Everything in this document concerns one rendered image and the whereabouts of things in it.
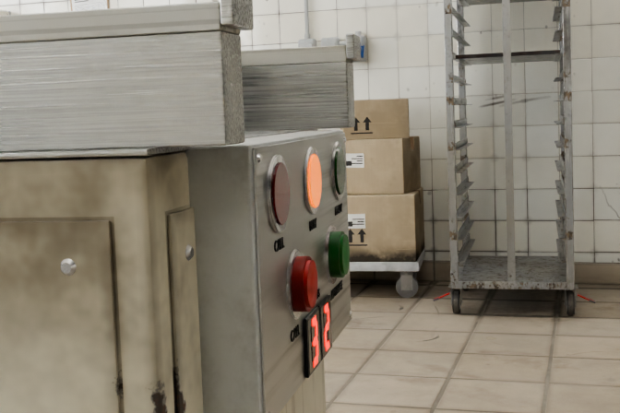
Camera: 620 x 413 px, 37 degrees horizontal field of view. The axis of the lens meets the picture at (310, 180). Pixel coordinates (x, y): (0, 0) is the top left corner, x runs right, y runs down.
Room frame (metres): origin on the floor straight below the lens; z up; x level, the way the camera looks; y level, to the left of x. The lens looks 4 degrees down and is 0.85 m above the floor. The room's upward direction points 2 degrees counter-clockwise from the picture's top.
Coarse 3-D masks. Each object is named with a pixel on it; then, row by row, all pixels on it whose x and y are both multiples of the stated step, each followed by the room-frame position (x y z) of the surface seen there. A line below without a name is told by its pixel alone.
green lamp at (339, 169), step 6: (336, 156) 0.61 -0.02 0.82; (342, 156) 0.63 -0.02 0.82; (336, 162) 0.60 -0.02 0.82; (342, 162) 0.62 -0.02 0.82; (336, 168) 0.60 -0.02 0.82; (342, 168) 0.62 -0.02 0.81; (336, 174) 0.60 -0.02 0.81; (342, 174) 0.62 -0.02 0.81; (336, 180) 0.60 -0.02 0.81; (342, 180) 0.62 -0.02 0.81; (342, 186) 0.62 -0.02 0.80; (342, 192) 0.62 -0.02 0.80
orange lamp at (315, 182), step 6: (312, 156) 0.53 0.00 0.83; (312, 162) 0.53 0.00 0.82; (318, 162) 0.55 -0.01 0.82; (312, 168) 0.53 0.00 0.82; (318, 168) 0.55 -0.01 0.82; (312, 174) 0.53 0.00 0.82; (318, 174) 0.55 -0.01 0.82; (312, 180) 0.53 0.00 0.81; (318, 180) 0.55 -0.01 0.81; (312, 186) 0.53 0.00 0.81; (318, 186) 0.55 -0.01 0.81; (312, 192) 0.53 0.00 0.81; (318, 192) 0.55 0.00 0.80; (312, 198) 0.53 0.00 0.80; (318, 198) 0.55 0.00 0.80; (312, 204) 0.53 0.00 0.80; (318, 204) 0.54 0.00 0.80
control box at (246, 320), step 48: (240, 144) 0.43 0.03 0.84; (288, 144) 0.49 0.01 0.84; (336, 144) 0.61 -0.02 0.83; (192, 192) 0.43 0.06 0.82; (240, 192) 0.42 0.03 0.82; (336, 192) 0.60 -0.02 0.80; (240, 240) 0.43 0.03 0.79; (288, 240) 0.48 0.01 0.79; (240, 288) 0.43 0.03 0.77; (288, 288) 0.47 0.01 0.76; (336, 288) 0.60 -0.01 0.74; (240, 336) 0.43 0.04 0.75; (288, 336) 0.47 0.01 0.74; (336, 336) 0.60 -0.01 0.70; (240, 384) 0.43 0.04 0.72; (288, 384) 0.47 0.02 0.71
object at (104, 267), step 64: (0, 192) 0.40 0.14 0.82; (64, 192) 0.39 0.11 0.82; (128, 192) 0.39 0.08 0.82; (0, 256) 0.40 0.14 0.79; (64, 256) 0.39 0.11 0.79; (128, 256) 0.39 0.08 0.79; (192, 256) 0.42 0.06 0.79; (0, 320) 0.40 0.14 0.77; (64, 320) 0.39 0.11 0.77; (128, 320) 0.39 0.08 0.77; (192, 320) 0.42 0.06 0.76; (0, 384) 0.40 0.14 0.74; (64, 384) 0.39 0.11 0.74; (128, 384) 0.39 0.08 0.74; (192, 384) 0.42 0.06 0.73; (320, 384) 0.68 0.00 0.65
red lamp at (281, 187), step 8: (280, 168) 0.46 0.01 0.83; (280, 176) 0.46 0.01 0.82; (280, 184) 0.46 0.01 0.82; (288, 184) 0.47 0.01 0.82; (272, 192) 0.45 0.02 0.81; (280, 192) 0.46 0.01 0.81; (288, 192) 0.47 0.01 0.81; (280, 200) 0.46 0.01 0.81; (288, 200) 0.47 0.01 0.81; (280, 208) 0.46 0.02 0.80; (288, 208) 0.47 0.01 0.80; (280, 216) 0.46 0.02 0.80; (280, 224) 0.46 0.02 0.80
